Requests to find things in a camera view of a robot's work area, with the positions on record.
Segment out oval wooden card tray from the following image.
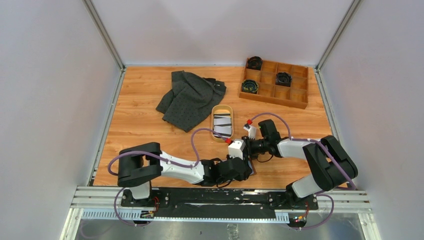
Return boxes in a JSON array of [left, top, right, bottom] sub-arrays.
[[210, 104, 234, 139]]

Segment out brown leather card holder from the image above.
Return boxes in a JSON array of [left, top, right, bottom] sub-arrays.
[[248, 159, 257, 176]]

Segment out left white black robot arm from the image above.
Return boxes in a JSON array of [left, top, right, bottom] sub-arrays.
[[116, 142, 254, 207]]

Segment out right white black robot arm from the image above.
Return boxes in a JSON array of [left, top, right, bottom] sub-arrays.
[[243, 119, 358, 209]]

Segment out white striped cards in tray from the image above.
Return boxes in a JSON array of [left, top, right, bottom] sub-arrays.
[[212, 113, 233, 137]]

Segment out dark green coiled belt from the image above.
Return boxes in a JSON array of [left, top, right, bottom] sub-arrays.
[[241, 79, 259, 94]]

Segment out wooden compartment tray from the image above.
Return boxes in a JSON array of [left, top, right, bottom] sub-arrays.
[[238, 58, 309, 109]]

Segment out black coiled belt middle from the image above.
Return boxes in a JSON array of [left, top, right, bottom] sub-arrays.
[[275, 72, 293, 87]]

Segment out black coiled belt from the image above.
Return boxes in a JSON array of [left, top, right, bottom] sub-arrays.
[[246, 56, 263, 71], [275, 72, 293, 87]]

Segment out dark grey dotted cloth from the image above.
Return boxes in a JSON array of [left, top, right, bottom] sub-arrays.
[[156, 70, 227, 133]]

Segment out black coiled belt top left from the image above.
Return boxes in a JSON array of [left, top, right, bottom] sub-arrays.
[[246, 56, 263, 71]]

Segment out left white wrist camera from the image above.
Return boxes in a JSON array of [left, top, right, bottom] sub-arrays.
[[227, 139, 246, 159]]

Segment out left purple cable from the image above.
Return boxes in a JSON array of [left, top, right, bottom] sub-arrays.
[[107, 127, 233, 228]]

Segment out purple cable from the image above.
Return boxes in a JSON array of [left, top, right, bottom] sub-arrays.
[[107, 127, 233, 228], [246, 112, 358, 231]]

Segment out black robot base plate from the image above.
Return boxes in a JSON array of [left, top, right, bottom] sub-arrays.
[[119, 187, 319, 219]]

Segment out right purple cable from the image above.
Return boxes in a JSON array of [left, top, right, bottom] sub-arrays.
[[246, 112, 358, 231]]

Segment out aluminium frame rail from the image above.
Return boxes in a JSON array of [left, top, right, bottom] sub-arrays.
[[71, 186, 372, 213]]

